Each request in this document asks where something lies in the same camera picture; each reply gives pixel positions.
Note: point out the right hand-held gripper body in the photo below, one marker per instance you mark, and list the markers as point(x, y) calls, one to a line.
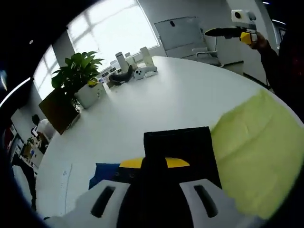
point(244, 17)

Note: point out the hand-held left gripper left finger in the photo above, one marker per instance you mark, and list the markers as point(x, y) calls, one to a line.
point(83, 209)

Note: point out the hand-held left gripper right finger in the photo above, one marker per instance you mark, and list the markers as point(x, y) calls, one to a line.
point(225, 209)

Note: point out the blue yellow grey garment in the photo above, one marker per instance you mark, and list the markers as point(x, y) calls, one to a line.
point(104, 173)

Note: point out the yellow garment dark sleeves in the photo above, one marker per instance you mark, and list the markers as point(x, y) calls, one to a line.
point(256, 154)

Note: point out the person's right hand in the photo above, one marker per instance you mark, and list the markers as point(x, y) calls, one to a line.
point(261, 44)

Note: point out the grey office chair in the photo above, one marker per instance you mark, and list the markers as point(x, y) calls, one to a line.
point(209, 58)

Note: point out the tall white bottle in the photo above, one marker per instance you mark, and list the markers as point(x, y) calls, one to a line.
point(146, 57)
point(120, 63)

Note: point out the white crumpled tissue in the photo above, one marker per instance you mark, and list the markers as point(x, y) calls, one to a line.
point(152, 74)

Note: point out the white game controller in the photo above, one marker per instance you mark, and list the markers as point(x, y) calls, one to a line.
point(140, 74)

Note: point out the brown cardboard box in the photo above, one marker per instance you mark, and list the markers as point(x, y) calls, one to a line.
point(57, 111)

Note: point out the green potted plant white pot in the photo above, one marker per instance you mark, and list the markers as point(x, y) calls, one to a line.
point(88, 97)

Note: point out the grey wall cabinet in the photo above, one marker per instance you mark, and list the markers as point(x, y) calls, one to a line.
point(178, 35)

